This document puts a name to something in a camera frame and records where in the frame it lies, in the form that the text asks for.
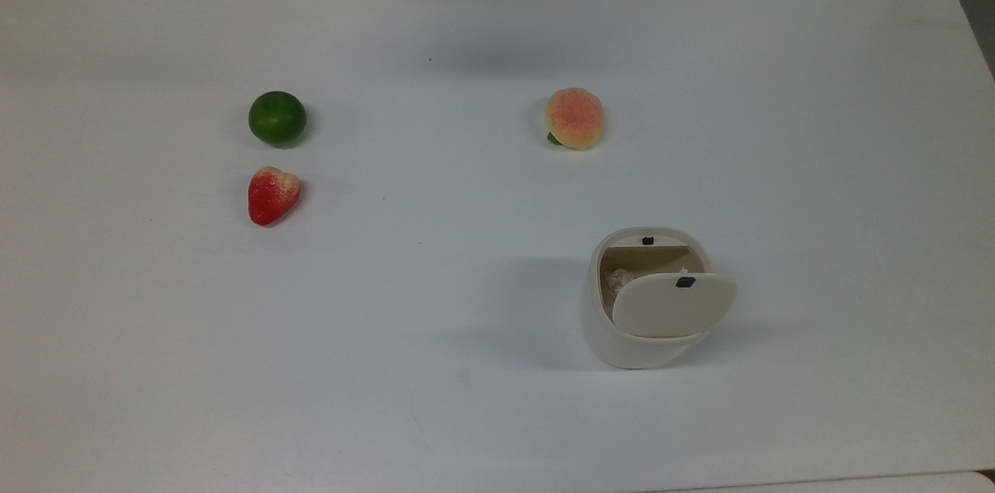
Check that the cream garbage bin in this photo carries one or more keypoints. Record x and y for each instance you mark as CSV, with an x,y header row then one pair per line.
x,y
602,333

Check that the cream bin lid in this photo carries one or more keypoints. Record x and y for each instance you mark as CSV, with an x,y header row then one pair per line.
x,y
668,310

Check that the orange pink toy peach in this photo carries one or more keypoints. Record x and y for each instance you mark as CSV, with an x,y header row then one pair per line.
x,y
575,118

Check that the crumpled white paper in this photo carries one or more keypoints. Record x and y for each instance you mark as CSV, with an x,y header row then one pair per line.
x,y
618,281

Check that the red toy strawberry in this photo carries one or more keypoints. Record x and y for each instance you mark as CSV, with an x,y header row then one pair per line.
x,y
270,199

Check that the green lime fruit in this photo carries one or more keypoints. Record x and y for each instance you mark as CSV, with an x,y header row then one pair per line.
x,y
277,118

